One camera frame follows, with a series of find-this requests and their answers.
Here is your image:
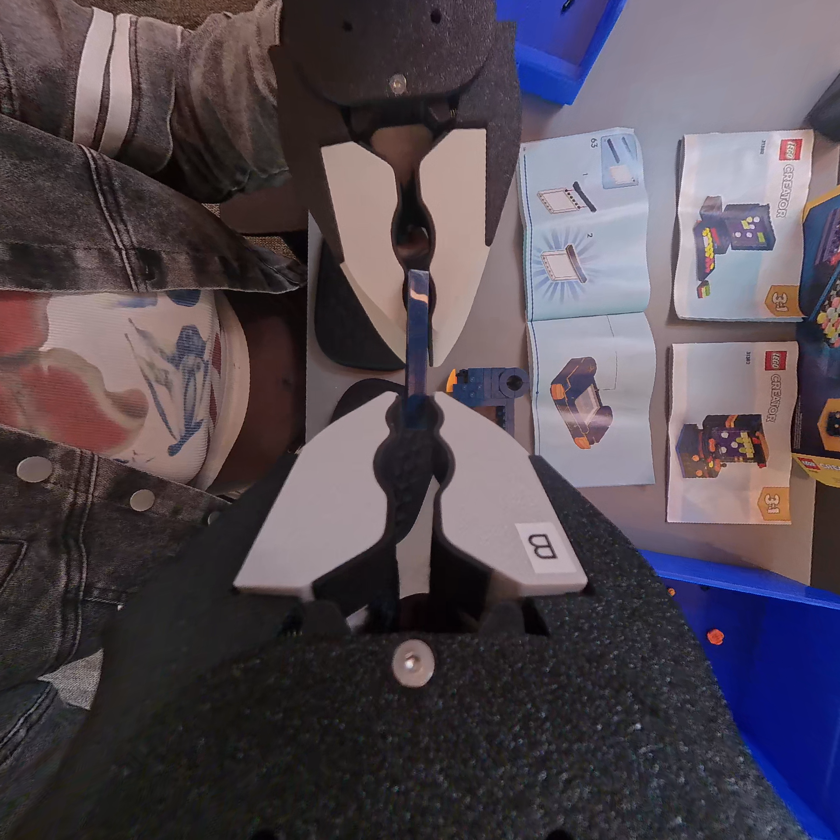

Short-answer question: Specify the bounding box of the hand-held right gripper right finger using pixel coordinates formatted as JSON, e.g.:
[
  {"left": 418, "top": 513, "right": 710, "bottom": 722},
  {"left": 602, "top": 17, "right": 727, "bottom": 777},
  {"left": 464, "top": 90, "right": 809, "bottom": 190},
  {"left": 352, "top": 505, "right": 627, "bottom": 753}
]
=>
[{"left": 427, "top": 392, "right": 588, "bottom": 597}]

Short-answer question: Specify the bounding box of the yellow blue brick set box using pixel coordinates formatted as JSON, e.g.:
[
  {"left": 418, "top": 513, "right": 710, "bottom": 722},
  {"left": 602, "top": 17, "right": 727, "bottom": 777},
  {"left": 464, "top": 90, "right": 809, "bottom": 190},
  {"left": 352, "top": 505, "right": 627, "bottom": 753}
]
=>
[{"left": 791, "top": 185, "right": 840, "bottom": 488}]

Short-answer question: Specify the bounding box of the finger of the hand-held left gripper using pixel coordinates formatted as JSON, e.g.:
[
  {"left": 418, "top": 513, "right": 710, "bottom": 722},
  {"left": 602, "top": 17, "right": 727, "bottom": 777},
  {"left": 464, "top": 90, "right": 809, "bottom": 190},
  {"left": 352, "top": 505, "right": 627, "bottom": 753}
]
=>
[
  {"left": 419, "top": 126, "right": 491, "bottom": 368},
  {"left": 320, "top": 140, "right": 411, "bottom": 350}
]

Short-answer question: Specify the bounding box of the person's left forearm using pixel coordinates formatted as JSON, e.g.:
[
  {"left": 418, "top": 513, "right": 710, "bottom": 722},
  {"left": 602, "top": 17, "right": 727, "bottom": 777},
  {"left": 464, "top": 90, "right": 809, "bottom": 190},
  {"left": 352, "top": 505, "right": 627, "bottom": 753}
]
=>
[{"left": 0, "top": 0, "right": 294, "bottom": 201}]

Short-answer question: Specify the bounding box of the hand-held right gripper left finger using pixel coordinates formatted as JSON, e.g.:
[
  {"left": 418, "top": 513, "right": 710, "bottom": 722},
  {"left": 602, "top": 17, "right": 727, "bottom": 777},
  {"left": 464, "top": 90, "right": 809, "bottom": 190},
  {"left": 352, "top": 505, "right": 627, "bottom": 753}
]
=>
[{"left": 233, "top": 392, "right": 404, "bottom": 601}]

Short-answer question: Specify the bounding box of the arcade cover instruction booklet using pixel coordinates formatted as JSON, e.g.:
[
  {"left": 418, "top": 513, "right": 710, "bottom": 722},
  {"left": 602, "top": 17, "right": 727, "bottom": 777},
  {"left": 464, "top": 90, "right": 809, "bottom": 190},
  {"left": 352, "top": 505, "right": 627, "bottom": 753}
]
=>
[{"left": 666, "top": 341, "right": 800, "bottom": 526}]

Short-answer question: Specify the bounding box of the dark blue brick console model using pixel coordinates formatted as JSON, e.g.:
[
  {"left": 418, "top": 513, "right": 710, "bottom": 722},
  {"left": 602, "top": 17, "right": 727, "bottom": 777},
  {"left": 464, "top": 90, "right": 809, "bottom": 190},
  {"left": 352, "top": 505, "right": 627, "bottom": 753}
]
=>
[{"left": 448, "top": 366, "right": 531, "bottom": 435}]

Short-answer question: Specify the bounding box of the large blue plastic bin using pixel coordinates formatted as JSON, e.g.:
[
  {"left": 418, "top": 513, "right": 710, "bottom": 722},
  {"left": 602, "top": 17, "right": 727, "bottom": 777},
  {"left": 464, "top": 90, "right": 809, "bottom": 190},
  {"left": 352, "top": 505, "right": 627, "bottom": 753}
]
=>
[{"left": 640, "top": 550, "right": 840, "bottom": 840}]

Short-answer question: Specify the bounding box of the dark blue brick plate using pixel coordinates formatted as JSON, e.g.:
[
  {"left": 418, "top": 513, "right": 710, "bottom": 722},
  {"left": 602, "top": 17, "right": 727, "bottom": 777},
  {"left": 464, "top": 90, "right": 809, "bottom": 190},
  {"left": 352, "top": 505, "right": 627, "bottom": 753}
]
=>
[{"left": 403, "top": 269, "right": 437, "bottom": 431}]

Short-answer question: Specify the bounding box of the blue plastic bin with divider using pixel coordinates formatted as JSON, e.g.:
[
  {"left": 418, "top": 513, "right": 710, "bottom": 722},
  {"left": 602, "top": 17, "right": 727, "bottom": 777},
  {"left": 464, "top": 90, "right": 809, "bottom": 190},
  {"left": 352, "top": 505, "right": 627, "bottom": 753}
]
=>
[{"left": 495, "top": 0, "right": 629, "bottom": 107}]

